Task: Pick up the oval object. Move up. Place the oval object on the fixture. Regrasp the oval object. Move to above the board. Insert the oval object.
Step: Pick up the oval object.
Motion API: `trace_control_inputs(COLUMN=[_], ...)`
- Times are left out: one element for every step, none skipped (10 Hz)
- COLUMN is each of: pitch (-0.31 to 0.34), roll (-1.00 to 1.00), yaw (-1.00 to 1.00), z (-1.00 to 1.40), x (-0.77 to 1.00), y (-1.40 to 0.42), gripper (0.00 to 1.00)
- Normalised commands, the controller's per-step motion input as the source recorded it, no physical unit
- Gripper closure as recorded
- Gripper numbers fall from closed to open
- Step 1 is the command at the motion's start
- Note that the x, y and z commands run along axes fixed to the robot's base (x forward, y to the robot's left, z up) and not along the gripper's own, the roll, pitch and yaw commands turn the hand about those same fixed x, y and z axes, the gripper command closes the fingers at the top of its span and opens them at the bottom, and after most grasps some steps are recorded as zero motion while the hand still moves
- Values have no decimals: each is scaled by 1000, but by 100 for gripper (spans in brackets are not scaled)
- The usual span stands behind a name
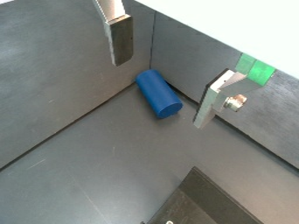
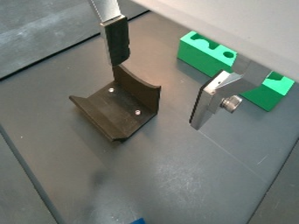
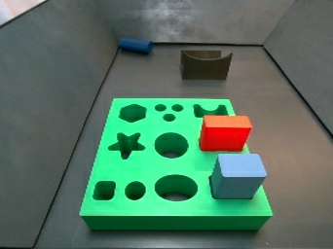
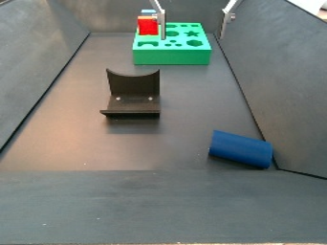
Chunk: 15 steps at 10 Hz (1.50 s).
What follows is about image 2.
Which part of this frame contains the green shape sorter block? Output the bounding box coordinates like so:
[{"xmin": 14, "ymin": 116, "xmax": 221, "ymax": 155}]
[{"xmin": 178, "ymin": 31, "xmax": 295, "ymax": 111}]

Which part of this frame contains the blue oval cylinder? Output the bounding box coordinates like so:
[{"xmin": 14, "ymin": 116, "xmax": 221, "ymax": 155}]
[{"xmin": 130, "ymin": 218, "xmax": 146, "ymax": 224}]

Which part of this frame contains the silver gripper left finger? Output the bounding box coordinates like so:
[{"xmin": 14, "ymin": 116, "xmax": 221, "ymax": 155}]
[{"xmin": 88, "ymin": 0, "xmax": 130, "ymax": 67}]

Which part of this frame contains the black curved fixture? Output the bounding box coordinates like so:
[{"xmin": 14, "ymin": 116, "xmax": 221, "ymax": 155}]
[{"xmin": 70, "ymin": 65, "xmax": 162, "ymax": 141}]

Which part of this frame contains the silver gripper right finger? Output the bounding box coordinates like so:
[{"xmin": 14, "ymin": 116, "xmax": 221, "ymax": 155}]
[{"xmin": 190, "ymin": 54, "xmax": 273, "ymax": 130}]

